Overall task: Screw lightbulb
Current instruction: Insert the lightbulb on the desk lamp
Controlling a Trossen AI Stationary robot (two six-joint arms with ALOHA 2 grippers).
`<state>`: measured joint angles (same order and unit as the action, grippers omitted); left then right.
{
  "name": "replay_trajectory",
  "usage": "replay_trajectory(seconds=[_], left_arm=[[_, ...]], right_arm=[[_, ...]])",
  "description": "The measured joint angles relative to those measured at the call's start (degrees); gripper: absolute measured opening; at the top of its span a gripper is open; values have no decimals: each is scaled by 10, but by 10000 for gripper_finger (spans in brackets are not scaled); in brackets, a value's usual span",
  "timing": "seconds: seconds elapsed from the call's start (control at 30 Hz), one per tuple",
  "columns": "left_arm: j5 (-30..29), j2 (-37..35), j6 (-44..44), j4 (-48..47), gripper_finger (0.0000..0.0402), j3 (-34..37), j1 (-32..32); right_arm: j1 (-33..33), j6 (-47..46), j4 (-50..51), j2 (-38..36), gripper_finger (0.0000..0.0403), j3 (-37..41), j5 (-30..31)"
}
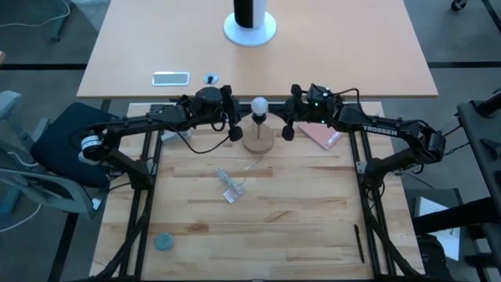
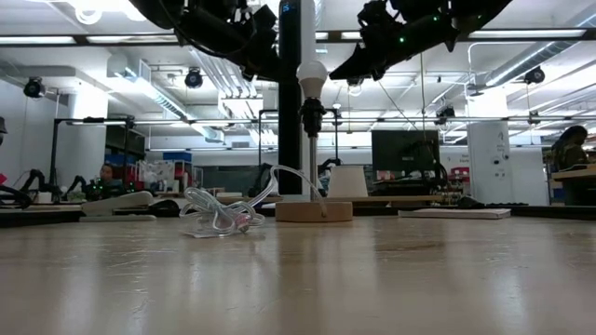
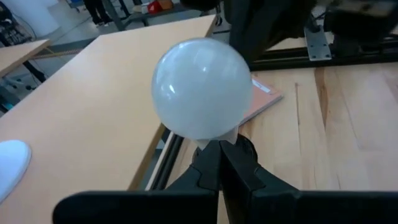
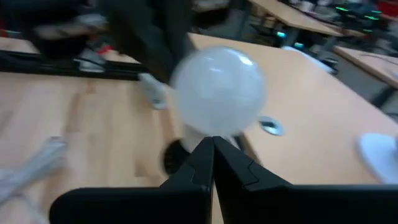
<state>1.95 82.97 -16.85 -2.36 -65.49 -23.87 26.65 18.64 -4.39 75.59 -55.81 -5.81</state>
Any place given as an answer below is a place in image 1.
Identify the black pen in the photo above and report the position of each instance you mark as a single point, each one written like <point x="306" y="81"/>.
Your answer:
<point x="359" y="243"/>

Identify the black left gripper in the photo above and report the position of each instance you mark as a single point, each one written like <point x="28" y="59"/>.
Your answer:
<point x="229" y="105"/>

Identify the small grey white box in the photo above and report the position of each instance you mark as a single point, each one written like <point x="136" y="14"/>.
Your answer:
<point x="172" y="137"/>

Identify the white paper sheet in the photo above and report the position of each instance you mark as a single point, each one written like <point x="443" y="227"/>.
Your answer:
<point x="430" y="207"/>

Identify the black aluminium table frame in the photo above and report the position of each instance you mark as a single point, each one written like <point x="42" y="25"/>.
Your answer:
<point x="139" y="219"/>

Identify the grey dark-seat office chair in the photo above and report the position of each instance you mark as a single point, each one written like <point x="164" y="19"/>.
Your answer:
<point x="70" y="141"/>

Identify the blue-green round disc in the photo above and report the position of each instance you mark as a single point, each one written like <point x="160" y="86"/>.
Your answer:
<point x="163" y="241"/>

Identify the black caster wheel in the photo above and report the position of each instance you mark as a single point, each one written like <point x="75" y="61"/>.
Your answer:
<point x="458" y="4"/>

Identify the white tower fan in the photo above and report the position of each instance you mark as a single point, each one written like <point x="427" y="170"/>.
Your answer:
<point x="249" y="31"/>

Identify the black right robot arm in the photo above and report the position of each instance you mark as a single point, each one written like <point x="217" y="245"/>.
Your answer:
<point x="379" y="131"/>

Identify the wooden lamp base black socket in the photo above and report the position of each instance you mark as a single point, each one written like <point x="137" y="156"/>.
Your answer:
<point x="258" y="143"/>

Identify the pink notebook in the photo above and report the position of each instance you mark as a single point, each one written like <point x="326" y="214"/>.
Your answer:
<point x="319" y="136"/>

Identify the white frosted lightbulb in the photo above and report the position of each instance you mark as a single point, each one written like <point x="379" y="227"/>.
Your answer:
<point x="259" y="105"/>

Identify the black equipment stand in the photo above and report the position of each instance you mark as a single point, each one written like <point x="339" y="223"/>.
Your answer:
<point x="481" y="137"/>

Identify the silver white-rimmed phone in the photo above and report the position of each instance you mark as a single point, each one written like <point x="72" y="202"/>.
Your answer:
<point x="170" y="78"/>

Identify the beech desk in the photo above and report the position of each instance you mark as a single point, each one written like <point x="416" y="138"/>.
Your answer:
<point x="313" y="58"/>

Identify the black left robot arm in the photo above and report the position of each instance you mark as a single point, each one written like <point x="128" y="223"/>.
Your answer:
<point x="156" y="117"/>

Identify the black bag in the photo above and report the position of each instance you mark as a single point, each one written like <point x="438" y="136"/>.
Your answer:
<point x="432" y="258"/>

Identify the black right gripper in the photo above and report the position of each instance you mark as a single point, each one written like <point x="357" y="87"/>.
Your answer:
<point x="295" y="111"/>

